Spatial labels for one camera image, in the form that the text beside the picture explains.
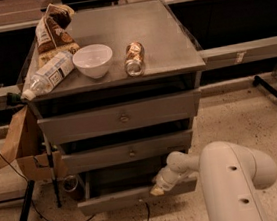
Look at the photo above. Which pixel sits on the grey middle drawer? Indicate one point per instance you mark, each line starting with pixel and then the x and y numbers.
pixel 127 152

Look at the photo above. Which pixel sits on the lying drink can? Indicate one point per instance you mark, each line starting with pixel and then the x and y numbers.
pixel 134 59

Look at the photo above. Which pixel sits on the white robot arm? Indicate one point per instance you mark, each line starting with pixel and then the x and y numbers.
pixel 231 175

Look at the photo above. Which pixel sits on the grey bottom drawer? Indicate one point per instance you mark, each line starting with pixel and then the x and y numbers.
pixel 128 184

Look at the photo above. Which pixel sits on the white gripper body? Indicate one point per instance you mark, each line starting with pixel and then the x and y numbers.
pixel 164 180

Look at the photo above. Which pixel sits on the dark cup on floor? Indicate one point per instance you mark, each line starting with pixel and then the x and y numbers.
pixel 72 187

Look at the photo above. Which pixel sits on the clear plastic water bottle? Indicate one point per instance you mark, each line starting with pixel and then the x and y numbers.
pixel 49 76

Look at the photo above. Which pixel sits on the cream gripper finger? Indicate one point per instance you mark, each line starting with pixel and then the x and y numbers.
pixel 157 191

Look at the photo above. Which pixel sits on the black tripod stand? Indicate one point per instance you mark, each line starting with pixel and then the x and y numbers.
pixel 30 185

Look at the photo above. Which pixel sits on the white bowl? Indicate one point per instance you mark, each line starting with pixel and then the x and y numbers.
pixel 94 60

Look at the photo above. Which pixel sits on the grey drawer cabinet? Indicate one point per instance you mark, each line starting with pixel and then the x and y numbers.
pixel 171 65

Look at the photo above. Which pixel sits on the brown snack bag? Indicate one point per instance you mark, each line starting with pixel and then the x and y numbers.
pixel 51 33

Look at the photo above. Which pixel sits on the brown cardboard box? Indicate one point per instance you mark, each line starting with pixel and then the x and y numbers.
pixel 23 145

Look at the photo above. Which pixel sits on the grey drawer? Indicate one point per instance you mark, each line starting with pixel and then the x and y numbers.
pixel 128 184
pixel 127 152
pixel 120 117

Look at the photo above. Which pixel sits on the grey top drawer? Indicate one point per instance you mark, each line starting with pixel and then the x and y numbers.
pixel 120 117

